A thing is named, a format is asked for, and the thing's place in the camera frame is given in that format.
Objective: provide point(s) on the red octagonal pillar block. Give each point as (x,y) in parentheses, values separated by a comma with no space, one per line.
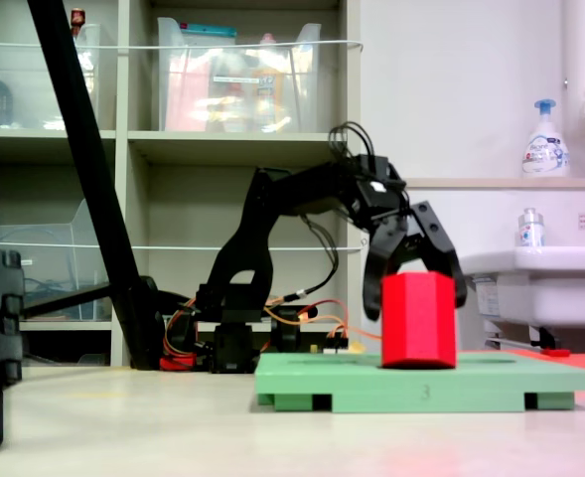
(418,323)

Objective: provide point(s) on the small red capped bottle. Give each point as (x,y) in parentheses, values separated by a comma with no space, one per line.
(77,20)

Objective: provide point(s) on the green shape hole board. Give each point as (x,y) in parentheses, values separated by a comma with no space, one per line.
(322,385)

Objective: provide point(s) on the circuit board with connectors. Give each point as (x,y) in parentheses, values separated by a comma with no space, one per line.
(339,344)

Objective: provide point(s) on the black round clamp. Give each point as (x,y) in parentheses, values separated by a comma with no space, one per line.
(286,335)

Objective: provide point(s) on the clear bin with dark bottle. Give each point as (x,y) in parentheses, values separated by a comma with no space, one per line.
(29,89)

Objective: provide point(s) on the teal topped packet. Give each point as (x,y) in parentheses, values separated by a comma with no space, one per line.
(207,32)

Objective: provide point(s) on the clear slanted plastic bin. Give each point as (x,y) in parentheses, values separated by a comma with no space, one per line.
(48,258)

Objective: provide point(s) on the white pump soap bottle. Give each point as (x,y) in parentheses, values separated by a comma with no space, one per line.
(545,149)

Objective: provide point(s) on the beige shelf unit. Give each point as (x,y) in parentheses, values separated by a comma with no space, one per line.
(188,144)

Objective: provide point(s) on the black tripod leg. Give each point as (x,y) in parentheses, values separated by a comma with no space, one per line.
(73,99)

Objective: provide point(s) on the orange label bottle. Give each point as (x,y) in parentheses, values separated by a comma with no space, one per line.
(268,84)

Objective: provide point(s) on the small red piece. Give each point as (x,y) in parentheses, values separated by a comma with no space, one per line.
(556,352)

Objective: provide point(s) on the sticker on sink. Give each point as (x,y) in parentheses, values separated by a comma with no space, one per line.
(488,298)

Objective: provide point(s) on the large clear plastic bin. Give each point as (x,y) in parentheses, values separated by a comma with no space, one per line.
(192,99)

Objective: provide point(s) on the small clear sanitiser bottle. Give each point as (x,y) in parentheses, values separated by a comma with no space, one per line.
(530,231)

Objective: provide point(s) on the white sink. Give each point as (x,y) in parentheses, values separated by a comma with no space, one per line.
(560,288)

